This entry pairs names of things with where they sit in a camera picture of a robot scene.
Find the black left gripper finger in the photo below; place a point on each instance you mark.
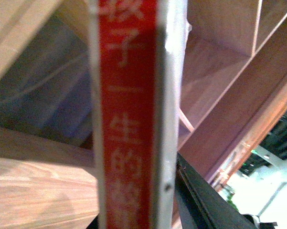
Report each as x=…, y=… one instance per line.
x=200, y=206

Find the red spine white book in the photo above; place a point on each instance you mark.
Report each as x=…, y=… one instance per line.
x=137, y=50

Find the right wooden shelf unit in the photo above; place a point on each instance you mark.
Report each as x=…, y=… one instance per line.
x=234, y=85

